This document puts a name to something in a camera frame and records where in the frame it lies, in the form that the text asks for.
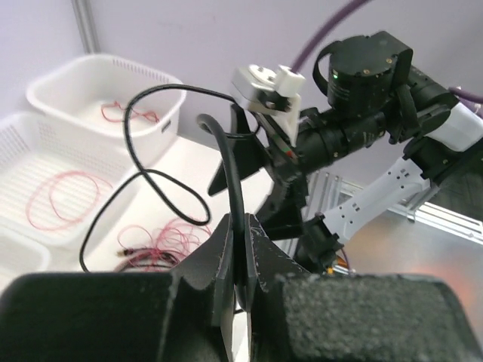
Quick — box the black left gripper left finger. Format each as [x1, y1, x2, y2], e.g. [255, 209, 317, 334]
[1, 216, 234, 361]

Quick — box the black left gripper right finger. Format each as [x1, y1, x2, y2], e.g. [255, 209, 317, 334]
[245, 215, 478, 361]

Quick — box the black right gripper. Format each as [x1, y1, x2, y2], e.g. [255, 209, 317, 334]
[229, 105, 325, 241]

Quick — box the thin pink wire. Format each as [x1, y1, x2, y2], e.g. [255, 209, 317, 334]
[115, 216, 212, 273]

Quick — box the red and black twin wire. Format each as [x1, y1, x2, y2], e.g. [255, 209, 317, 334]
[112, 247, 182, 273]

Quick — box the black USB cable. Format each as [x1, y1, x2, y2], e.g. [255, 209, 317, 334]
[78, 84, 265, 273]

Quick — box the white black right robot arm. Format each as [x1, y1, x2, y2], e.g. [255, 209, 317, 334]
[230, 31, 482, 272]

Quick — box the white perforated left basket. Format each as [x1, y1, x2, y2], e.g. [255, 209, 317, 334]
[1, 229, 51, 290]

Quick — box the white perforated basket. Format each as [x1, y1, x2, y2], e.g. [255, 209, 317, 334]
[1, 112, 134, 247]
[1, 229, 51, 290]

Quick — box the white perforated middle basket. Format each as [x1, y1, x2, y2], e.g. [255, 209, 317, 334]
[1, 112, 134, 247]

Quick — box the white deep right basket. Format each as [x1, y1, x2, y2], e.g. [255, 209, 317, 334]
[26, 54, 186, 166]

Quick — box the aluminium rail frame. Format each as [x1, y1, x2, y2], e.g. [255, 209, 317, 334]
[302, 168, 482, 247]

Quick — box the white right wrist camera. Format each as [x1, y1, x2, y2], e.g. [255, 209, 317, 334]
[230, 64, 306, 146]

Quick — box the red wire in right basket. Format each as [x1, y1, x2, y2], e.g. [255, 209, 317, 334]
[100, 100, 162, 124]

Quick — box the pink wire in middle basket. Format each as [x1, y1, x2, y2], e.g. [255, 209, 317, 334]
[26, 170, 114, 230]

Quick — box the left aluminium corner post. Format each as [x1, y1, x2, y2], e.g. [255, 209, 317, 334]
[71, 0, 101, 54]

